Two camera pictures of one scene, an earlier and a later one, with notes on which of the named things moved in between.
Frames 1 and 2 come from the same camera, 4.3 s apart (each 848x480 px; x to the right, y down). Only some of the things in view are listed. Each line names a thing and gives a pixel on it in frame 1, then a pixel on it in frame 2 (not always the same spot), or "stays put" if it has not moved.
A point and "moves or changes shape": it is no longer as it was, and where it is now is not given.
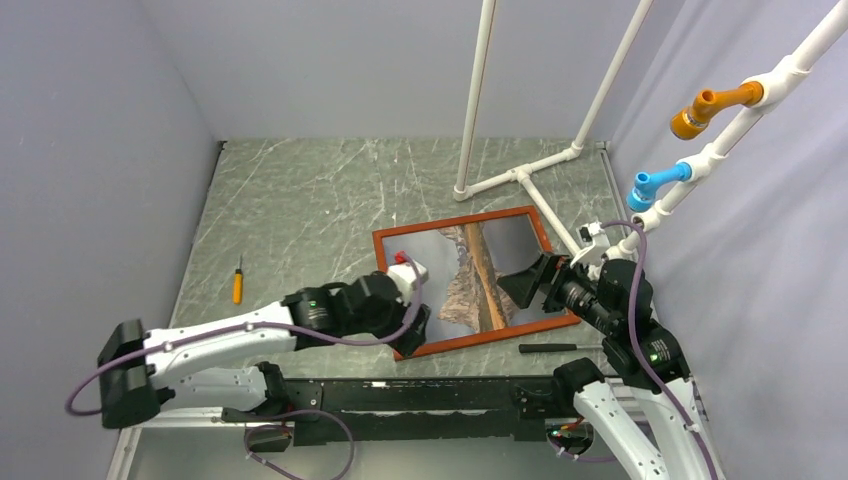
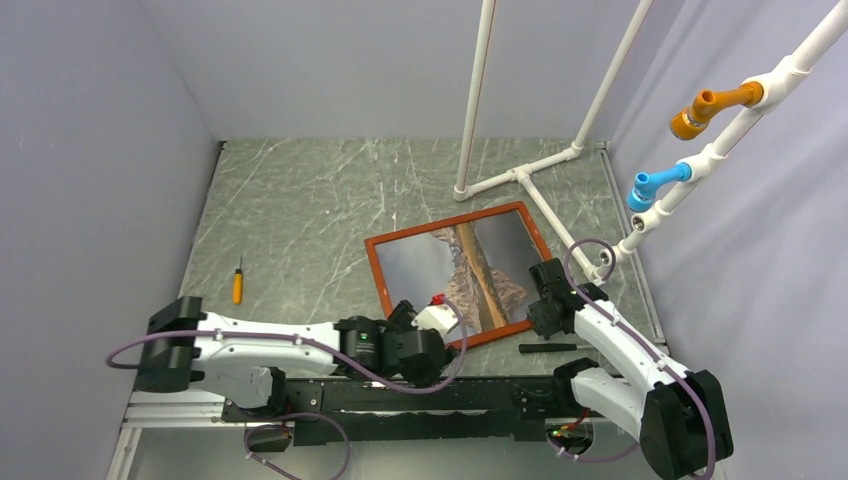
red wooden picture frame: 456,343 moves or changes shape
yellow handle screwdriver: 238,284 stays put
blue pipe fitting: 641,197 stays put
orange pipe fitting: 688,123 stays put
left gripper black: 418,339 to 401,319
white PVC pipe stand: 759,91 stays put
